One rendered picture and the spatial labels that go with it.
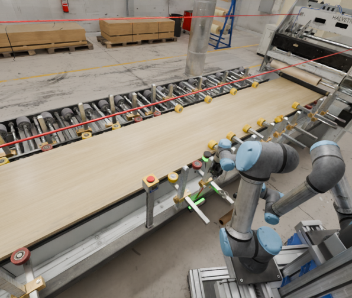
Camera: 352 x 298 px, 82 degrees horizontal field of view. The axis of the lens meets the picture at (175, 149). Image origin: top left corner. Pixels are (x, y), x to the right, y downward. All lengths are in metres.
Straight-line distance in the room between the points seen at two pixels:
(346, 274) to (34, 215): 1.53
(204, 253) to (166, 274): 0.42
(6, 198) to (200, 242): 1.69
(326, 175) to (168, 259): 1.62
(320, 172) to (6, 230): 1.64
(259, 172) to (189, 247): 1.62
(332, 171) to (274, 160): 0.33
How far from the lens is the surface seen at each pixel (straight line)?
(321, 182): 1.07
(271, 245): 1.03
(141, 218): 1.68
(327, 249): 1.13
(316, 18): 4.04
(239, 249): 0.99
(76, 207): 1.48
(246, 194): 0.85
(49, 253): 1.64
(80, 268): 1.52
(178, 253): 2.25
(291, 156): 0.83
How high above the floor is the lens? 2.10
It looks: 42 degrees down
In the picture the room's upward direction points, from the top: 8 degrees clockwise
